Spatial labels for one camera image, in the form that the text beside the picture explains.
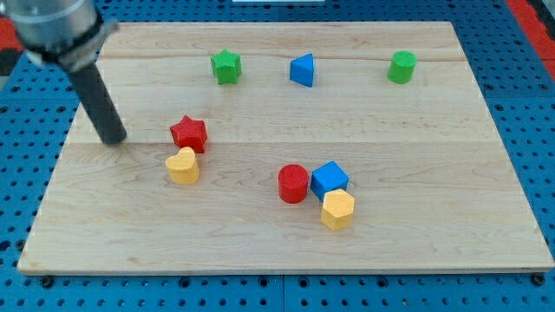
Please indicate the yellow hexagon block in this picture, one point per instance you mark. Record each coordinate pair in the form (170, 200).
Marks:
(337, 209)

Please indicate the red cylinder block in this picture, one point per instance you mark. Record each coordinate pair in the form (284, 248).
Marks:
(292, 183)

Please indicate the yellow heart block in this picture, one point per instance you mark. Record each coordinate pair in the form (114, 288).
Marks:
(183, 167)

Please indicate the blue cube block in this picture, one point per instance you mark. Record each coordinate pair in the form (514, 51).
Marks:
(327, 178)

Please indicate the red star block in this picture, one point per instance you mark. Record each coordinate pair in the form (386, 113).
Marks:
(189, 133)

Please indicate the green cylinder block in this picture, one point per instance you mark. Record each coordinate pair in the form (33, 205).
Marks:
(401, 67)

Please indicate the green star block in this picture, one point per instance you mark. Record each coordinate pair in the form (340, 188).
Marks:
(226, 67)

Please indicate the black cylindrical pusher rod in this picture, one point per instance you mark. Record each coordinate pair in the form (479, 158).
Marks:
(98, 104)

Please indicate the blue triangle block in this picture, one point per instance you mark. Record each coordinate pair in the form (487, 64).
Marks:
(302, 70)

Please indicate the wooden board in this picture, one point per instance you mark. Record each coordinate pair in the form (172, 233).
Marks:
(435, 190)

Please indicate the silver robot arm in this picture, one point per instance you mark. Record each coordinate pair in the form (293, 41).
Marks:
(69, 33)

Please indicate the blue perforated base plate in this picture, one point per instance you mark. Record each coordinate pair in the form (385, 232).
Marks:
(512, 59)

